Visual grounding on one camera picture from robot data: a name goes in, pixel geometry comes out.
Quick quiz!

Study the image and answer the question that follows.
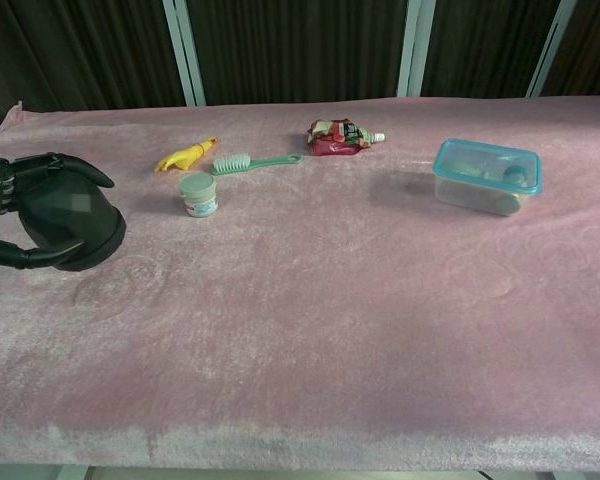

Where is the white partition post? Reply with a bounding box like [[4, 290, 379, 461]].
[[162, 0, 207, 107], [397, 0, 437, 98], [525, 0, 579, 98]]

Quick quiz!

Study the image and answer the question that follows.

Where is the beige toy inside container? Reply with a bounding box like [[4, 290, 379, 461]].
[[444, 157, 530, 214]]

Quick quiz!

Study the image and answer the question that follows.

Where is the small grey lidded jar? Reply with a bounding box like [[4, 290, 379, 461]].
[[178, 172, 219, 218]]

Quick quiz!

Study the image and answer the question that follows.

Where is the red crumpled drink pouch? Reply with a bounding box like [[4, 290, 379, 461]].
[[307, 118, 386, 158]]

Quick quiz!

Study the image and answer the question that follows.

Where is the yellow rubber chicken toy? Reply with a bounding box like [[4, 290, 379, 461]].
[[154, 135, 220, 174]]

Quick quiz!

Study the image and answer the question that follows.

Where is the green scrub brush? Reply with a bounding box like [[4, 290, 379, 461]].
[[210, 152, 305, 176]]

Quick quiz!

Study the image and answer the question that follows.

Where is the pink plush table cloth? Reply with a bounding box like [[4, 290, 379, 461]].
[[0, 94, 600, 474]]

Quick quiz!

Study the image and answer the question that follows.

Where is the black round object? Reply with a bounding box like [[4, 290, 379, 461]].
[[17, 163, 128, 273]]

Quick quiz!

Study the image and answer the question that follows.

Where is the clear blue plastic container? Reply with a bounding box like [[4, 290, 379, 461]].
[[432, 138, 544, 217]]

